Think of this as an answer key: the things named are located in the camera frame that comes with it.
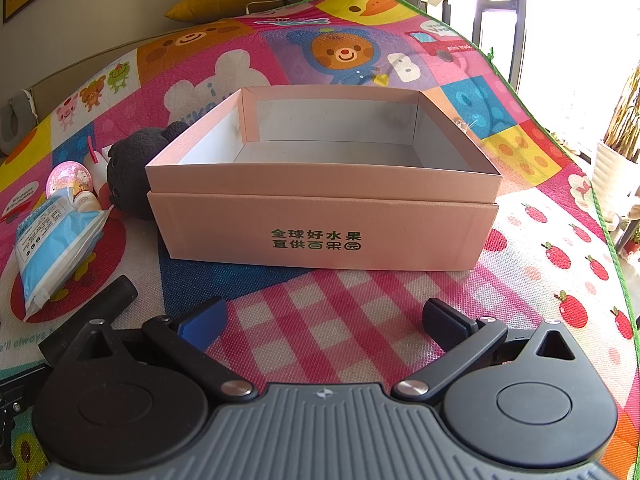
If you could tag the black plush toy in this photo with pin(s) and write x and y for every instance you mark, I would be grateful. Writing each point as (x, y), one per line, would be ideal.
(132, 170)

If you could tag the grey neck pillow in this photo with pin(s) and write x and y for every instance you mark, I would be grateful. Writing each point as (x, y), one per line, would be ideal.
(12, 120)

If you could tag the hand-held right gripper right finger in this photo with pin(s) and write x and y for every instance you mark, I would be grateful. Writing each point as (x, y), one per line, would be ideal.
(441, 318)

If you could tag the white foam rocket red fins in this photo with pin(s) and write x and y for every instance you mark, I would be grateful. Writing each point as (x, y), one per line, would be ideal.
(97, 159)

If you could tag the pink cardboard box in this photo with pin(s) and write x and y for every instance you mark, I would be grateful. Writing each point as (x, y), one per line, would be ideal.
(325, 220)

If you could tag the dried plant in white pot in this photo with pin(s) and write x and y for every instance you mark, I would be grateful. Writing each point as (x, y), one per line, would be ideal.
(620, 160)

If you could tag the blue white wet wipes pack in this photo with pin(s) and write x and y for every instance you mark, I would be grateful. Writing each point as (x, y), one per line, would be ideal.
(55, 245)

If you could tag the pink round glitter case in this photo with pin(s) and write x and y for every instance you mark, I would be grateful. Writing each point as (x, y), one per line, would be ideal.
(67, 177)

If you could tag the colourful cartoon play mat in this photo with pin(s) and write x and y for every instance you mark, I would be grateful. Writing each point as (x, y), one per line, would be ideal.
(310, 50)

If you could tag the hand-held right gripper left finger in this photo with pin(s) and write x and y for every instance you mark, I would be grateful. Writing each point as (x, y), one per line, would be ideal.
(197, 321)

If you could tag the yellow pillow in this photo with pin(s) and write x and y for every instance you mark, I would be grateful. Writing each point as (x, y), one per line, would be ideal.
(220, 4)

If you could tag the small white bottle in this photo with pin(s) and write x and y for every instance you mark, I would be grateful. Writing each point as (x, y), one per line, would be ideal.
(86, 201)

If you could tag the dark window frame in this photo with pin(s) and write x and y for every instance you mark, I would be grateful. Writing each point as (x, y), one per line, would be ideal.
(517, 10)

